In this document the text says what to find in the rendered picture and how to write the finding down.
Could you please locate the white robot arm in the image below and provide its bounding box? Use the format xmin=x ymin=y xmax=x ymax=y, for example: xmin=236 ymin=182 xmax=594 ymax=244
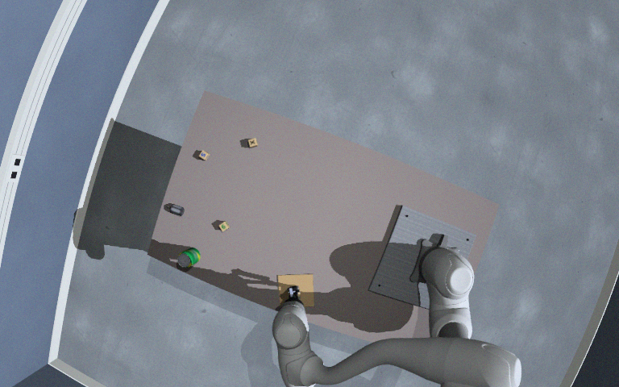
xmin=272 ymin=235 xmax=521 ymax=387

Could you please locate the green and yellow drink can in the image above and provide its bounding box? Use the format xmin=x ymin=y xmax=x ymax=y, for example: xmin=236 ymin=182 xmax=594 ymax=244
xmin=177 ymin=248 xmax=201 ymax=268

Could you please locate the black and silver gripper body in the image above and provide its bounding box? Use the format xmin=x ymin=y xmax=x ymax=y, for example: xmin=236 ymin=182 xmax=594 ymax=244
xmin=286 ymin=294 xmax=304 ymax=306

